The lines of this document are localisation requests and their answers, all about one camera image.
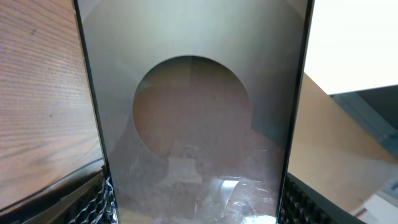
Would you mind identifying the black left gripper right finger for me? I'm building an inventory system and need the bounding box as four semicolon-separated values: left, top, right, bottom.
278;173;364;224

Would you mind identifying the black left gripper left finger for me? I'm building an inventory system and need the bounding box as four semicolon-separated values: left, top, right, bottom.
1;170;118;224

